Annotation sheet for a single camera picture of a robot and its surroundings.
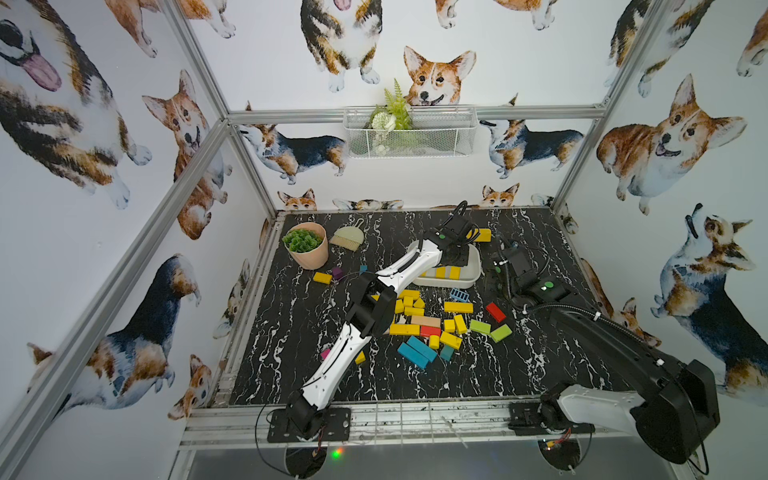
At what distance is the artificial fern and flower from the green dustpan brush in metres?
0.43

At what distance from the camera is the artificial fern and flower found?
810 millimetres

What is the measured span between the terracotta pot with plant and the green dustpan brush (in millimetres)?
78
